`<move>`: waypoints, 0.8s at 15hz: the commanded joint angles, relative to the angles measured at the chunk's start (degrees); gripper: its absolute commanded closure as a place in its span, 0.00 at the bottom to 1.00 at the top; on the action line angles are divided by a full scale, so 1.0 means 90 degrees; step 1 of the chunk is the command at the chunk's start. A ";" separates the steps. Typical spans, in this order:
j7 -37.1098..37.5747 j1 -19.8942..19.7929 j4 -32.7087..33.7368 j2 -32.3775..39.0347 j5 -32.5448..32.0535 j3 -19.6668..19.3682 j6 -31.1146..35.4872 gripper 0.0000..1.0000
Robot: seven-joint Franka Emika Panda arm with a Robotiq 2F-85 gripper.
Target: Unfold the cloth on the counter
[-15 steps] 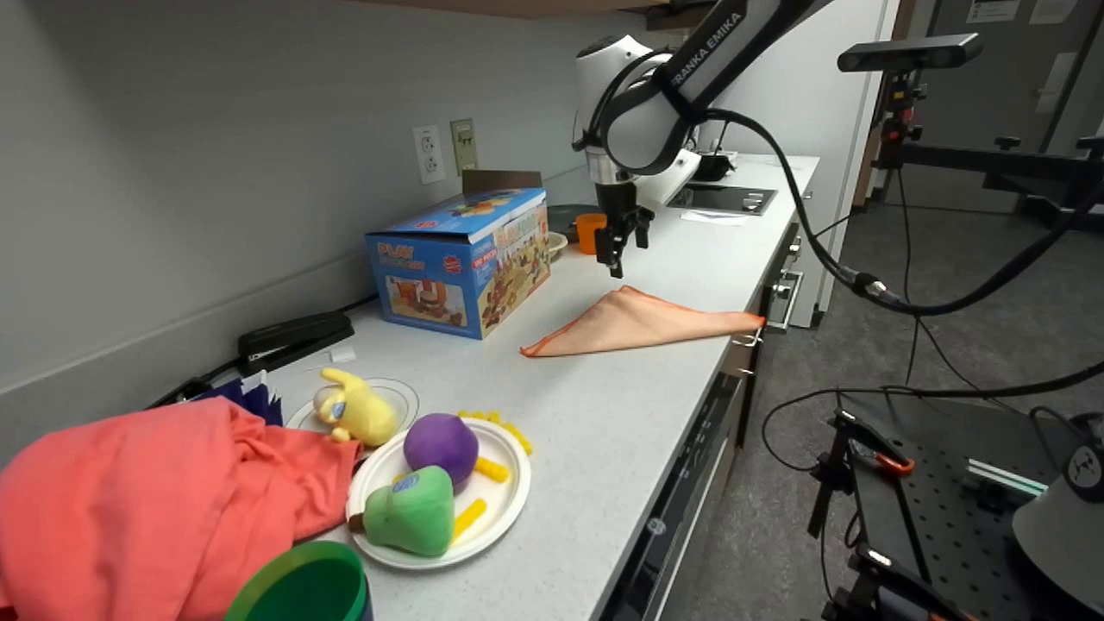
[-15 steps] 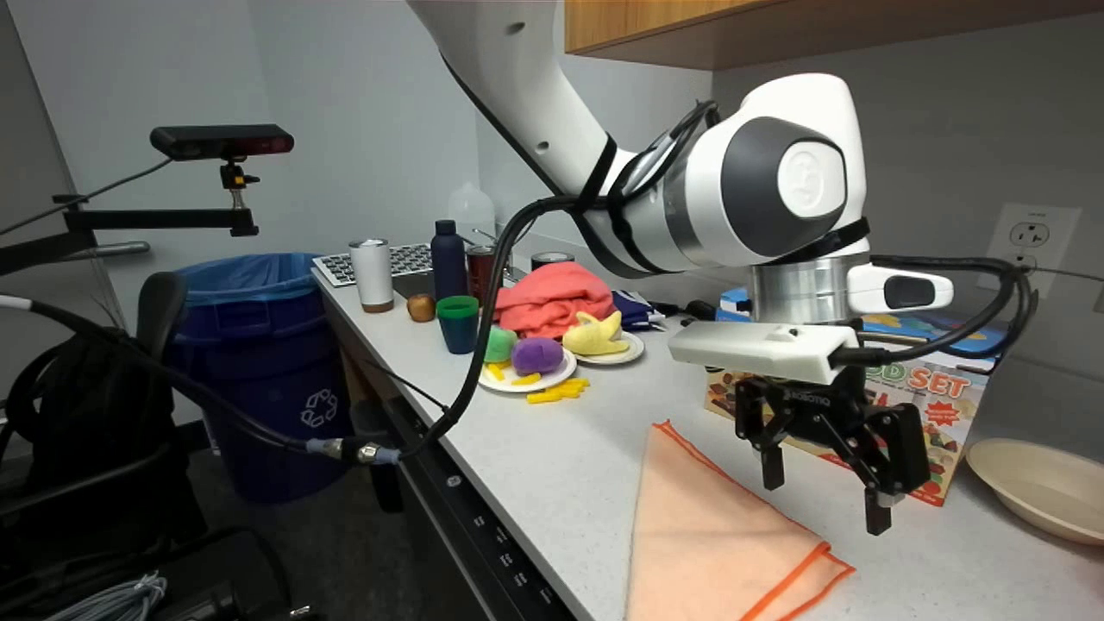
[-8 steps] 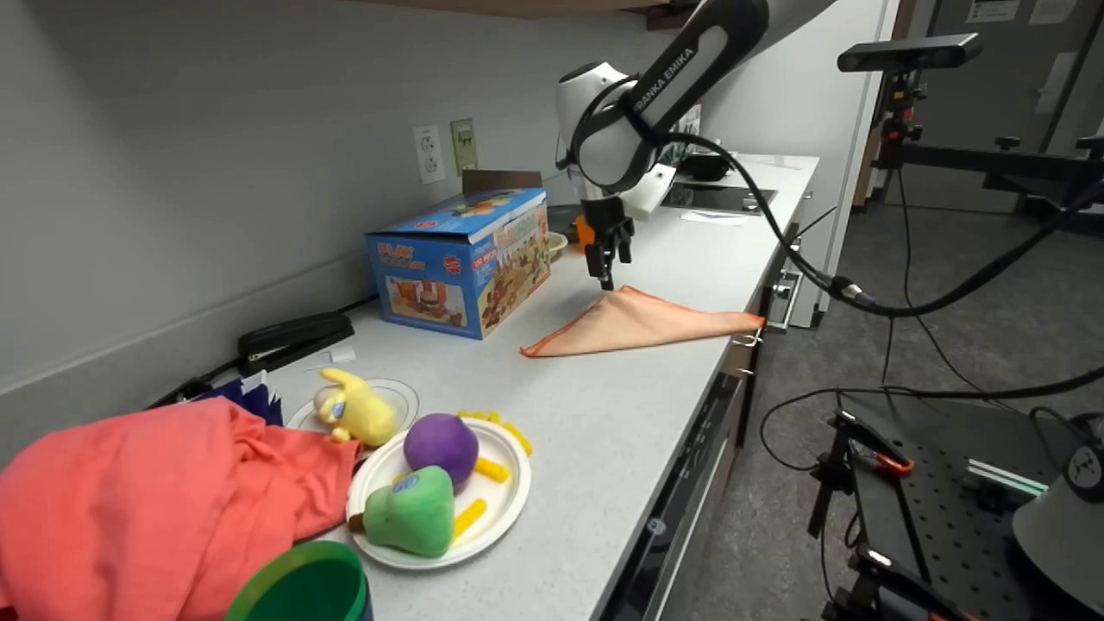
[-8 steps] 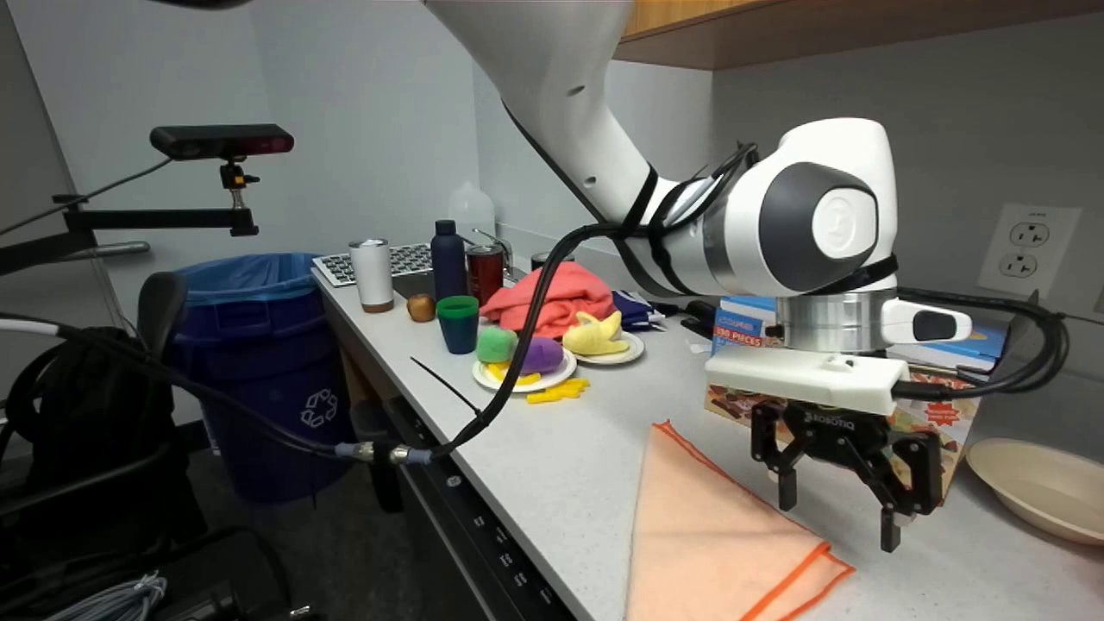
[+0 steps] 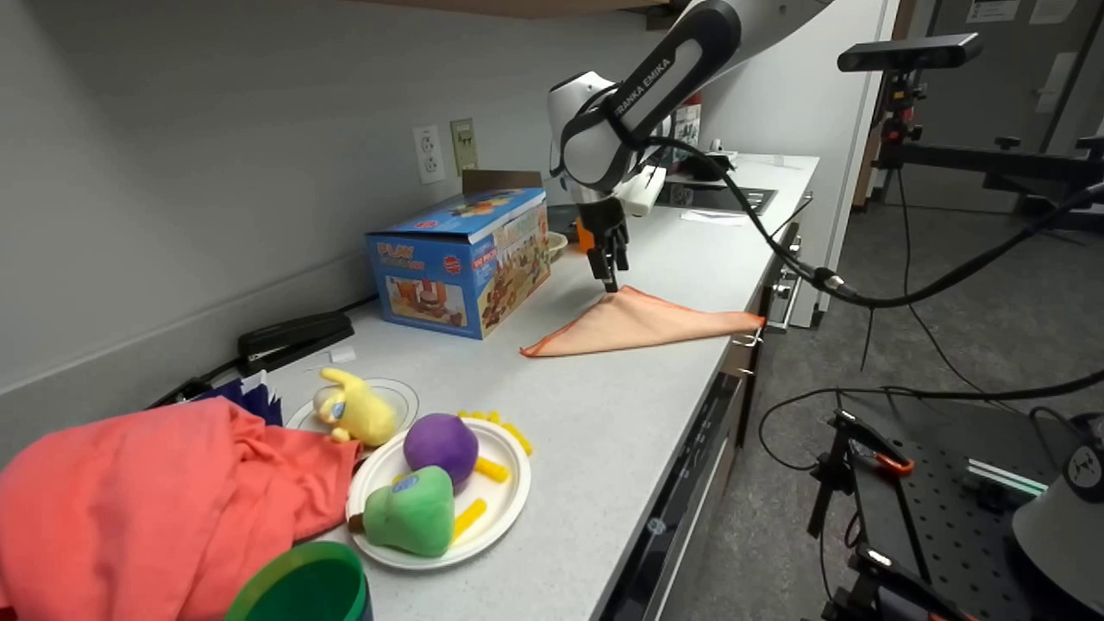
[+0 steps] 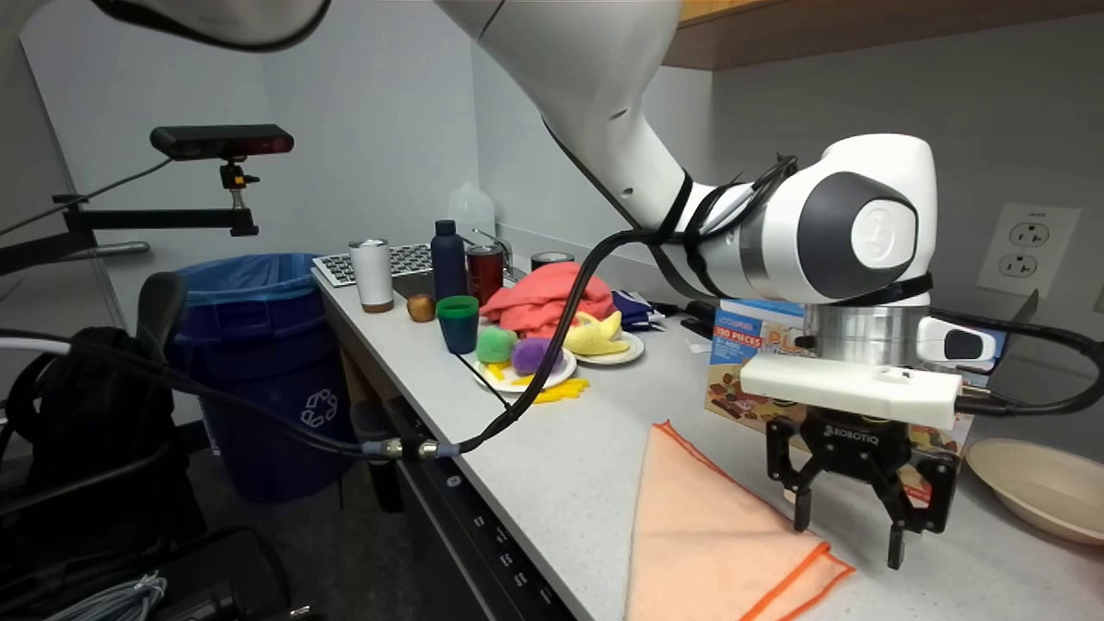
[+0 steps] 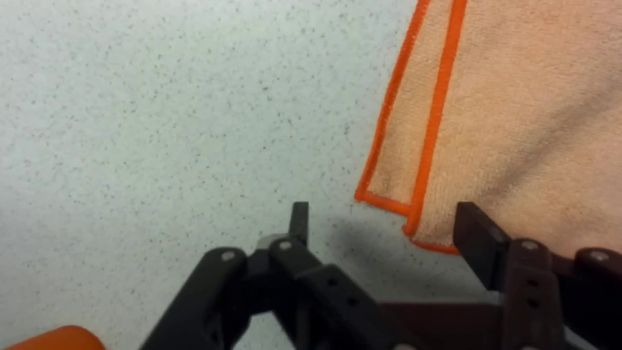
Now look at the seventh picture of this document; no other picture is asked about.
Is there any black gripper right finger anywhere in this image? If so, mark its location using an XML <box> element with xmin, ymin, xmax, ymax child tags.
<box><xmin>452</xmin><ymin>201</ymin><xmax>622</xmax><ymax>350</ymax></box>

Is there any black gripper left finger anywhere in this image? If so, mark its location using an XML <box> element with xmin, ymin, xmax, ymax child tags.
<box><xmin>139</xmin><ymin>201</ymin><xmax>405</xmax><ymax>350</ymax></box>

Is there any orange microfiber cloth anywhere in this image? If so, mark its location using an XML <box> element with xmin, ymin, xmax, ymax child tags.
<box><xmin>353</xmin><ymin>0</ymin><xmax>622</xmax><ymax>263</ymax></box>

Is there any orange plastic cup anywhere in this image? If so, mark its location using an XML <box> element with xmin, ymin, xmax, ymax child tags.
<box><xmin>5</xmin><ymin>323</ymin><xmax>108</xmax><ymax>350</ymax></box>

